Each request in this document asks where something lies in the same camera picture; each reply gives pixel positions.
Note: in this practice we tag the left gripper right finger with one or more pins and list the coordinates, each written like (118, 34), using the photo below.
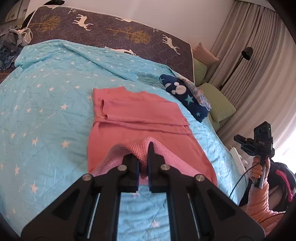
(197, 209)

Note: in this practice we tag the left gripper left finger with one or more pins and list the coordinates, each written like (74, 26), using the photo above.
(89, 208)

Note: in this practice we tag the pink knit garment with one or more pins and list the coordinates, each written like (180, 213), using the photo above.
(126, 123)

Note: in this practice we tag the right forearm pink sleeve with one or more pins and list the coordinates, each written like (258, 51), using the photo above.
(258, 208)

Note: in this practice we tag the grey blue clothes pile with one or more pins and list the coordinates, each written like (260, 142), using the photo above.
(12, 43)

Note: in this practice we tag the person's right hand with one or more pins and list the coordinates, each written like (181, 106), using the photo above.
(256, 172)

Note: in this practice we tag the green pillow front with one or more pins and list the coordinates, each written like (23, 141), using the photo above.
(222, 109)

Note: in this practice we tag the beige pleated curtain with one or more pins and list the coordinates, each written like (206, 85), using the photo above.
(263, 88)

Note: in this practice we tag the floral patterned folded garment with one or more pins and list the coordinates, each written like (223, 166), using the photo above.
(197, 94)

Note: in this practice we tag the black floor lamp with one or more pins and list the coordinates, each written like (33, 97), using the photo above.
(246, 54)

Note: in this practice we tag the green pillow near headboard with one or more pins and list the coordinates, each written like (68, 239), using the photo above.
(200, 70)

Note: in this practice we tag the navy star fleece garment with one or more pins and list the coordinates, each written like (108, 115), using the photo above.
(177, 88)

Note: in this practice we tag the beige pillow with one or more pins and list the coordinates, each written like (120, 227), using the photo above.
(203, 55)

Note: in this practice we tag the light blue star quilt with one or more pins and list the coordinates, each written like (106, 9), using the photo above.
(46, 118)

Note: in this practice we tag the dark deer-print mattress cover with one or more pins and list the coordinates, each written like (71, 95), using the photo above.
(76, 41)

